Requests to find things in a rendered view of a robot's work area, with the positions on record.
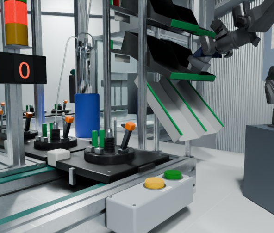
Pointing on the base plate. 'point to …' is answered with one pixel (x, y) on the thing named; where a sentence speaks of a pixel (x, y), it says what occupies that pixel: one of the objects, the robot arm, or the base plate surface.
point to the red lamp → (15, 12)
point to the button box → (147, 205)
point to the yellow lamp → (16, 34)
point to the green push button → (172, 174)
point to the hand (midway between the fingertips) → (204, 52)
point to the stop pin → (72, 176)
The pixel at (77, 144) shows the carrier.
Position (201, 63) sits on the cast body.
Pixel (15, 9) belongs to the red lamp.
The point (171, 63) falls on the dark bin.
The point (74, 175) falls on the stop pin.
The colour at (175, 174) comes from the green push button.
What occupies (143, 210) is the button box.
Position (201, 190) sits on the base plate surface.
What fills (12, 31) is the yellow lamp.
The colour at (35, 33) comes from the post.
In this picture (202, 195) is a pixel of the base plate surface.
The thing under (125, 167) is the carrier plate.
